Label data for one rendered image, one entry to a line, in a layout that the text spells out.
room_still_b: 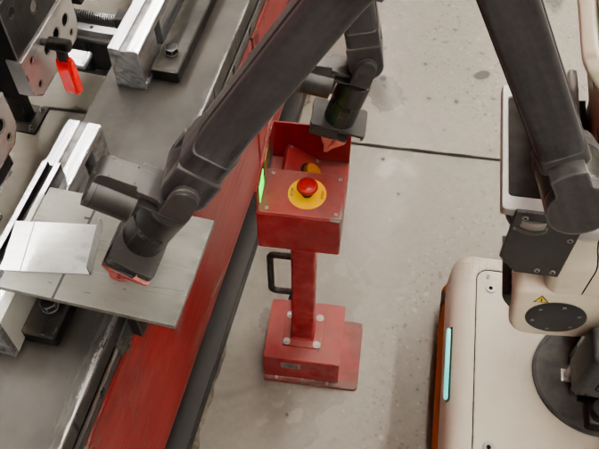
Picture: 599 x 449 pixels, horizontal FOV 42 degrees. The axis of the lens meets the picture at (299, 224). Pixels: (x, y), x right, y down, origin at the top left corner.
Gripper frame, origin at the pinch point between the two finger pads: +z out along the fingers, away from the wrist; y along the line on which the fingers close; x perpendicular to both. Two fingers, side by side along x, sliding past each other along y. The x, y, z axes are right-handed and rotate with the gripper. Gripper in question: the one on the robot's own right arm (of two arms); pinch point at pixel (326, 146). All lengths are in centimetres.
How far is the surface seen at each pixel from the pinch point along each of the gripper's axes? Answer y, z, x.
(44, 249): 41, -11, 41
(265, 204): 9.1, 4.3, 13.5
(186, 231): 21.7, -15.6, 35.1
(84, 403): 30, 1, 58
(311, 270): -6.5, 32.2, 8.5
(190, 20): 31.1, -2.7, -20.1
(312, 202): 0.7, 2.1, 12.1
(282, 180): 6.8, 3.8, 7.5
